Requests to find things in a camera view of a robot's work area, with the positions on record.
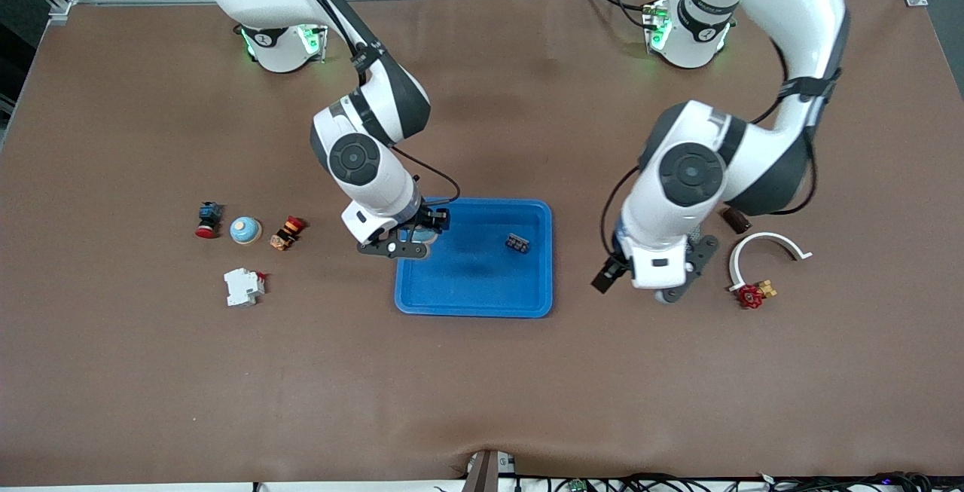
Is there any blue plastic tray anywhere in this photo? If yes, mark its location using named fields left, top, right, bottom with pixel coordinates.
left=394, top=198, right=554, bottom=319

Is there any white curved plastic arc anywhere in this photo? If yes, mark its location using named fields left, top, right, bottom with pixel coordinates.
left=728, top=231, right=814, bottom=293

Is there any white circuit breaker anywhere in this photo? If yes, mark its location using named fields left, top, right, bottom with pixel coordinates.
left=224, top=268, right=268, bottom=310

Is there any red push button blue body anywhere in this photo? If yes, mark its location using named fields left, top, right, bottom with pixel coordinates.
left=194, top=201, right=224, bottom=240

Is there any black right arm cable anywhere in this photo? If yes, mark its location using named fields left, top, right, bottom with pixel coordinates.
left=282, top=0, right=462, bottom=210

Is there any red yellow selector switch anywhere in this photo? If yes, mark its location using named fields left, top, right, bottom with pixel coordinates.
left=270, top=215, right=307, bottom=252

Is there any red handle brass valve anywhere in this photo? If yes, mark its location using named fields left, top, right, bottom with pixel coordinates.
left=734, top=279, right=779, bottom=310

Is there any black cable bundle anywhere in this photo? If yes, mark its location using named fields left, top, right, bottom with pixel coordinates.
left=433, top=472, right=964, bottom=492

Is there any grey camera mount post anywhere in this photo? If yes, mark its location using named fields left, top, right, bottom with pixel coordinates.
left=461, top=448, right=519, bottom=492

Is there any black left base cable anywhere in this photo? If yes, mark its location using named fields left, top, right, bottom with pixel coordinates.
left=578, top=0, right=664, bottom=32

